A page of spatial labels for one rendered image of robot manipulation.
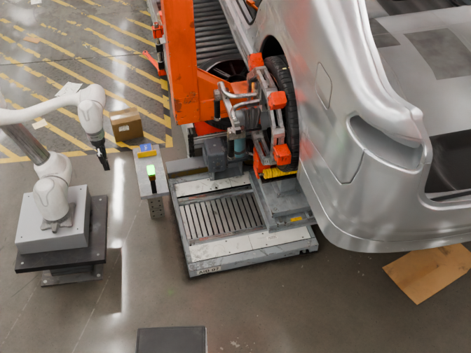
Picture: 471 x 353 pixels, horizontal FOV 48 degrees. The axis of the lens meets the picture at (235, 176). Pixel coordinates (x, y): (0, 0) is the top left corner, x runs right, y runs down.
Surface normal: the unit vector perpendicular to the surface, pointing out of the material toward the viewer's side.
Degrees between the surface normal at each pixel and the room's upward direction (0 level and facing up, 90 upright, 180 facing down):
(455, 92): 22
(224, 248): 0
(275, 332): 0
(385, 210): 91
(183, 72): 90
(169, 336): 0
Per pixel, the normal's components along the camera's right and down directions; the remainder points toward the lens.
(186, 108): 0.25, 0.70
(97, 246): 0.00, -0.69
